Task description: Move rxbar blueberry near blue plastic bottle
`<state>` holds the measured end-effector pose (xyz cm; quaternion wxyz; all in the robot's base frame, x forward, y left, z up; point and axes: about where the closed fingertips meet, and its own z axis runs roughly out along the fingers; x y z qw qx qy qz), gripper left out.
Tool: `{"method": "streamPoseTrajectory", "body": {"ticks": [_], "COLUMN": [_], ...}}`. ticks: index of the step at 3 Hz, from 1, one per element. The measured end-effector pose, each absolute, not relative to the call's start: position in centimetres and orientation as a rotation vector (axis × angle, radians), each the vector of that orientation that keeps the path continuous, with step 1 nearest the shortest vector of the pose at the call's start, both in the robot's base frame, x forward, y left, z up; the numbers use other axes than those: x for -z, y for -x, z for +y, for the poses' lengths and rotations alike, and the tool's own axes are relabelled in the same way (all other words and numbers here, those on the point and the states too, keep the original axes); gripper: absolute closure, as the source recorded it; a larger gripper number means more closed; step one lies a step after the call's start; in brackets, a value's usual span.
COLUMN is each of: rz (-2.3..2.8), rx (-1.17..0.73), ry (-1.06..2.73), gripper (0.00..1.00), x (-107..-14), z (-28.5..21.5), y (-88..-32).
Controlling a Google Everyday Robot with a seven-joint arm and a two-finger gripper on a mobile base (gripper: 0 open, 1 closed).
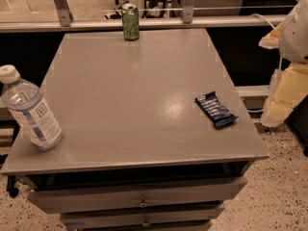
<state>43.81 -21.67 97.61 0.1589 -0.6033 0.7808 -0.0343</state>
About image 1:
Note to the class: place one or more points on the blue rxbar blueberry wrapper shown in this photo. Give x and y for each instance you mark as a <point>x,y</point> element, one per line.
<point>214,110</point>

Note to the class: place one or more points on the lower grey drawer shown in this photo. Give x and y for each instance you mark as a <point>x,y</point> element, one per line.
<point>143,217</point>

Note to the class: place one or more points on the grey drawer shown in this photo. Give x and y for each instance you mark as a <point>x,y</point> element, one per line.
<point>143,217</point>
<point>137,196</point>

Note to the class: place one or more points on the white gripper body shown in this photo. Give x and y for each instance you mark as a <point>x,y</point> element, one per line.
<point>296,35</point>

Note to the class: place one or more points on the grey drawer cabinet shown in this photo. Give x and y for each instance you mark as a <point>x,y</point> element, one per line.
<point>128,117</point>

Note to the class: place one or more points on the green soda can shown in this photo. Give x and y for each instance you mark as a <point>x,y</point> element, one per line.
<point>130,21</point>

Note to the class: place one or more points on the metal window rail frame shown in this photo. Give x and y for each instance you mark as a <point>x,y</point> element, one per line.
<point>23,16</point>

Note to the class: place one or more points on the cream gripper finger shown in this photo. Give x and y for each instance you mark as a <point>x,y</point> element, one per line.
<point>287,88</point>
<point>271,40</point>

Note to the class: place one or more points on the black caster wheel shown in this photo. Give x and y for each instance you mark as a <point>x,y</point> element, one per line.
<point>11,188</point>

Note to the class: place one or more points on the clear plastic water bottle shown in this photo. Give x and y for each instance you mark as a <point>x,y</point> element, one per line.
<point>29,108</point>

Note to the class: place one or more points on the upper grey drawer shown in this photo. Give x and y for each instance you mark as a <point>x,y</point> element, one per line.
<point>137,196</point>

